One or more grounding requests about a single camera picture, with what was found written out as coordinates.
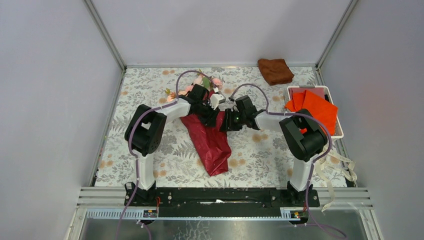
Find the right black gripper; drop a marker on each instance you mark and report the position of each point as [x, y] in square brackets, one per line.
[227, 125]

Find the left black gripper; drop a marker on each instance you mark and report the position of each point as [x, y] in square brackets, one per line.
[209, 120]

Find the pink fake flower bouquet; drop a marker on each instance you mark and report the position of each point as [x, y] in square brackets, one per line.
[210, 83]

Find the dark red wrapping paper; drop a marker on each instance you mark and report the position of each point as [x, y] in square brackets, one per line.
[210, 143]

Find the cream printed ribbon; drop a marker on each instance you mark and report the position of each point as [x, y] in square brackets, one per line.
[325, 163]

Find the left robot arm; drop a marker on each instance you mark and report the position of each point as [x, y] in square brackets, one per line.
[144, 134]

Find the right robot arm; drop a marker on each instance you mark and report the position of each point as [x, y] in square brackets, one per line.
[303, 134]

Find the floral tablecloth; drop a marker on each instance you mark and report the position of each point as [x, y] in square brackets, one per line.
[259, 158]

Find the brown folded cloth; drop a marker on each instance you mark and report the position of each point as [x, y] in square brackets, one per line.
[275, 71]

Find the dark red paper in basket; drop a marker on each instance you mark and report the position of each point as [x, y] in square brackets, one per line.
[319, 91]

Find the orange cloth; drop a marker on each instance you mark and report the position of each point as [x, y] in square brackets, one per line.
[319, 108]

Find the white plastic basket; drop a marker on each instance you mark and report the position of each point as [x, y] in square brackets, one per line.
[339, 132]

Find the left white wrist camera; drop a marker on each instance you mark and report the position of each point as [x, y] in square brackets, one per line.
[216, 99]

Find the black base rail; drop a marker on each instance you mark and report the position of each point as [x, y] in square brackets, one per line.
[196, 202]

